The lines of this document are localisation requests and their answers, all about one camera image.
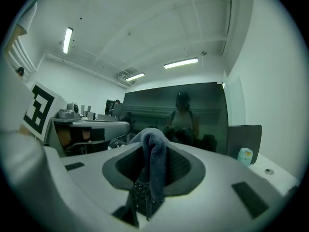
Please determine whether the person's light shirt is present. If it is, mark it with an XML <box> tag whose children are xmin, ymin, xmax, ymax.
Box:
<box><xmin>15</xmin><ymin>1</ymin><xmax>38</xmax><ymax>36</ymax></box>

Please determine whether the black monitor left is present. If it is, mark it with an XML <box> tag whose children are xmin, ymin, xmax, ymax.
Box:
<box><xmin>96</xmin><ymin>114</ymin><xmax>119</xmax><ymax>122</ymax></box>

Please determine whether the person's left hand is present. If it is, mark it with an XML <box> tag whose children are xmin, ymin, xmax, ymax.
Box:
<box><xmin>58</xmin><ymin>129</ymin><xmax>92</xmax><ymax>147</ymax></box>

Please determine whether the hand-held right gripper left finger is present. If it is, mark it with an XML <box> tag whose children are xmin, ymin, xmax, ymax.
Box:
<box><xmin>44</xmin><ymin>141</ymin><xmax>143</xmax><ymax>232</ymax></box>

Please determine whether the person's left forearm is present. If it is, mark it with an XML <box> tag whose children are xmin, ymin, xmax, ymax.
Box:
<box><xmin>18</xmin><ymin>123</ymin><xmax>33</xmax><ymax>136</ymax></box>

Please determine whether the pale green bottle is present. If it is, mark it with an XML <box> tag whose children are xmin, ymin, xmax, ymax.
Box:
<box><xmin>237</xmin><ymin>147</ymin><xmax>253</xmax><ymax>166</ymax></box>

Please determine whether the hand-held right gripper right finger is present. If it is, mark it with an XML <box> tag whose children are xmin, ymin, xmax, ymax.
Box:
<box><xmin>144</xmin><ymin>141</ymin><xmax>283</xmax><ymax>232</ymax></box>

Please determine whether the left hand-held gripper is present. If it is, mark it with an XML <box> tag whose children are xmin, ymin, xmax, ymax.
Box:
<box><xmin>21</xmin><ymin>80</ymin><xmax>131</xmax><ymax>158</ymax></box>

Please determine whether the black desktop box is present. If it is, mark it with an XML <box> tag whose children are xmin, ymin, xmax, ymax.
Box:
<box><xmin>108</xmin><ymin>139</ymin><xmax>126</xmax><ymax>151</ymax></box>

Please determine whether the black monitor with white sticker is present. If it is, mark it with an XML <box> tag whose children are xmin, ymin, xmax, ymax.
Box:
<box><xmin>120</xmin><ymin>82</ymin><xmax>229</xmax><ymax>154</ymax></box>

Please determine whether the ceiling air vent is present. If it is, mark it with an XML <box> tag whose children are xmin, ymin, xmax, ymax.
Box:
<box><xmin>117</xmin><ymin>68</ymin><xmax>140</xmax><ymax>81</ymax></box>

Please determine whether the ceiling strip light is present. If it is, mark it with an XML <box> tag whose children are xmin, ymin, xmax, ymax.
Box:
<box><xmin>63</xmin><ymin>27</ymin><xmax>74</xmax><ymax>54</ymax></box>
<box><xmin>164</xmin><ymin>58</ymin><xmax>198</xmax><ymax>69</ymax></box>
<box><xmin>125</xmin><ymin>72</ymin><xmax>145</xmax><ymax>82</ymax></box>

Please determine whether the grey desk divider panel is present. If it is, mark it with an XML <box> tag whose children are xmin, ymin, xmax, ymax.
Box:
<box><xmin>226</xmin><ymin>124</ymin><xmax>263</xmax><ymax>164</ymax></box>

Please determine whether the black keyboard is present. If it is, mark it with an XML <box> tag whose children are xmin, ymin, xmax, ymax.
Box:
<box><xmin>131</xmin><ymin>180</ymin><xmax>165</xmax><ymax>217</ymax></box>

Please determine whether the dark grey-blue cloth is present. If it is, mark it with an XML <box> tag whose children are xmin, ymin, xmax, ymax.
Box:
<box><xmin>130</xmin><ymin>127</ymin><xmax>169</xmax><ymax>221</ymax></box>

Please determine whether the grey fisheye camera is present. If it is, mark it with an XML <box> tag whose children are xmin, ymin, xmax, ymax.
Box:
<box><xmin>57</xmin><ymin>102</ymin><xmax>80</xmax><ymax>119</ymax></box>

